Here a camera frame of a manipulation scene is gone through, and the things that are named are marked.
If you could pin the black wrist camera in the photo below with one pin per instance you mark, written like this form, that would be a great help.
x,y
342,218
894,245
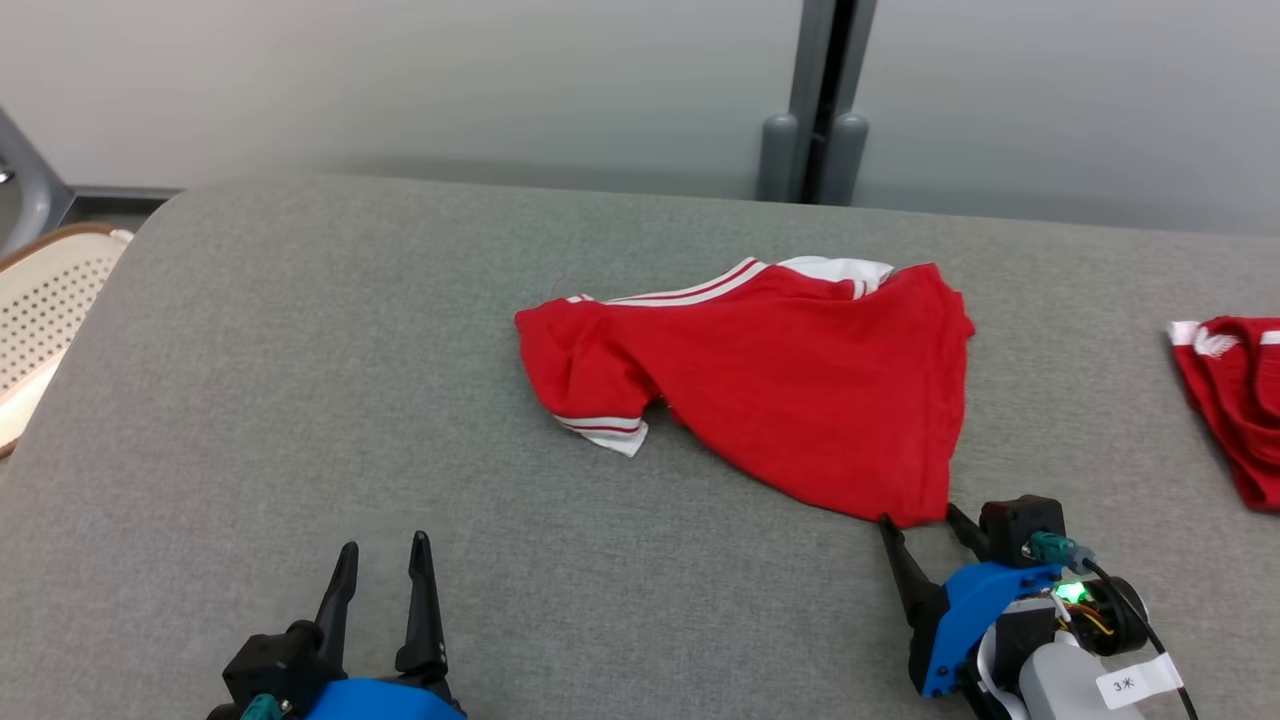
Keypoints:
x,y
1015,525
270,665

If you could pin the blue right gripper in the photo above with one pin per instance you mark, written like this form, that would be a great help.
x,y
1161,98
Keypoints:
x,y
965,615

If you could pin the grey metal frame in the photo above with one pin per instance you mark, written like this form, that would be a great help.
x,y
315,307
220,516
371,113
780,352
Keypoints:
x,y
25,190

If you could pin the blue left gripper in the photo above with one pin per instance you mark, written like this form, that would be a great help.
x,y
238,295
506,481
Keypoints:
x,y
390,700

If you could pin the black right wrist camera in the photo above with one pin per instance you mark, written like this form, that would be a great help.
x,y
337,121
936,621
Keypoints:
x,y
1015,525

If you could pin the white perforated laundry basket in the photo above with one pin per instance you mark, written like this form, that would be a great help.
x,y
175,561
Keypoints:
x,y
45,310

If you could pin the grey partition post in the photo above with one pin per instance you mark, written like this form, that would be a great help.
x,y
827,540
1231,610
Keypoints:
x,y
815,100

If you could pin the red and white shirt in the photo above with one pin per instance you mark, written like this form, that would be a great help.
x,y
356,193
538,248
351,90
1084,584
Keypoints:
x,y
800,380

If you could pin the folded red garment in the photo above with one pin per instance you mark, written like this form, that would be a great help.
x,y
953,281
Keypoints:
x,y
1235,400

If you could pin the white paper label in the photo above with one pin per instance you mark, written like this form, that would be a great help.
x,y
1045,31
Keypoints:
x,y
1135,682

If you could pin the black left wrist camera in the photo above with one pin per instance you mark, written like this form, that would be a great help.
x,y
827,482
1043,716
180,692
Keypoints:
x,y
270,665

